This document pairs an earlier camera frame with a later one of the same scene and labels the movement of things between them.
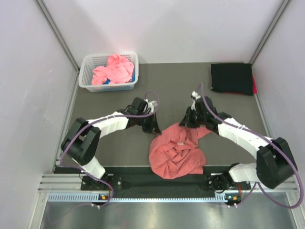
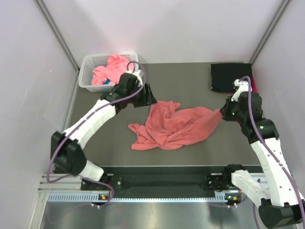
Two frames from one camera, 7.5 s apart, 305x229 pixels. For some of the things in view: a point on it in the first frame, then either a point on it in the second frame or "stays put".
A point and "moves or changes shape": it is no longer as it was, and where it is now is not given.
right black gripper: [187, 121] to [224, 109]
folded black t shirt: [232, 78] stays put
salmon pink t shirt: [173, 152] moves or changes shape
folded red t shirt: [254, 87] stays put
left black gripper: [153, 126] to [147, 99]
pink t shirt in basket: [118, 70] stays put
